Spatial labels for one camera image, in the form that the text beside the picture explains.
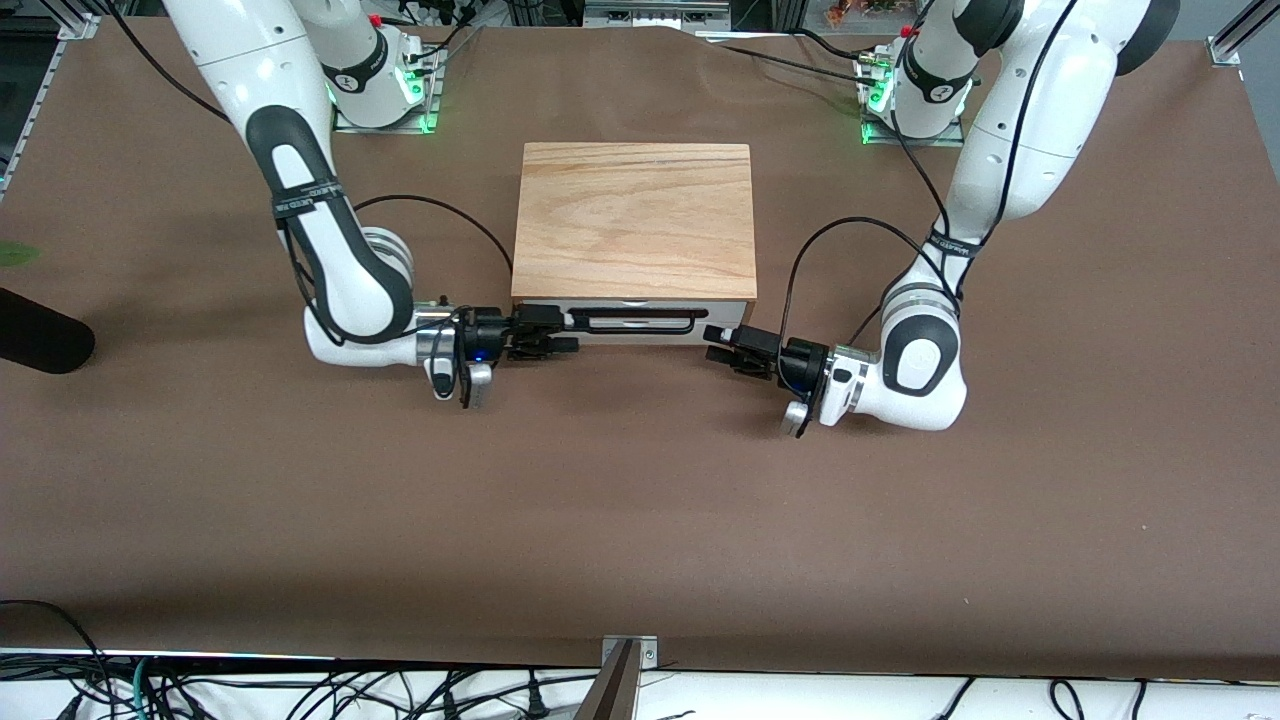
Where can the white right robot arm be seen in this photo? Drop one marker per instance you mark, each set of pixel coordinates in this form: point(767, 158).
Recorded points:
point(345, 280)

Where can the metal equipment box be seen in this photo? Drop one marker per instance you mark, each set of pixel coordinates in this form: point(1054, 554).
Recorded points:
point(655, 12)

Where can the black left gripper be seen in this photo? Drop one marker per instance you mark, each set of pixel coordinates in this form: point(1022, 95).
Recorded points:
point(799, 362)

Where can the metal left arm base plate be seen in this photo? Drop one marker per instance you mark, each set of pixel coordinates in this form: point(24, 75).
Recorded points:
point(880, 135)

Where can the black cylindrical object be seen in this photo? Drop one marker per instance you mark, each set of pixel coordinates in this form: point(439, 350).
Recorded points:
point(40, 335)

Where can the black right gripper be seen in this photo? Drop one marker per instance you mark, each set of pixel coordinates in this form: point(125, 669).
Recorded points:
point(487, 333)

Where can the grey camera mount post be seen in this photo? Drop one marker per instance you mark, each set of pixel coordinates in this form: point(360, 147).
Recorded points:
point(612, 690)

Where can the wooden drawer cabinet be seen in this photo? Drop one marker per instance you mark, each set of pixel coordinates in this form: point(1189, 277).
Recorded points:
point(632, 220)

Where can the metal table edge bracket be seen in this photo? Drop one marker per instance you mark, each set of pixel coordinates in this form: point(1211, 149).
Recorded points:
point(648, 652)

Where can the brown paper table cover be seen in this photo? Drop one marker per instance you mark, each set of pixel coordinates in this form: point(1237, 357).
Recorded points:
point(640, 520)

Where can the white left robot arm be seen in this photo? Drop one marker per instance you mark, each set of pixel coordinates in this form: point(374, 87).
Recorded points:
point(920, 370)

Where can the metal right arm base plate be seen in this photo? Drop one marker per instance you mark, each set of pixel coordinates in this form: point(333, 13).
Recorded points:
point(385, 125)

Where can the aluminium frame profile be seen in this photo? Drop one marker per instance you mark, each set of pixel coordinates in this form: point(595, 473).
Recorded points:
point(78, 26)
point(1235, 40)

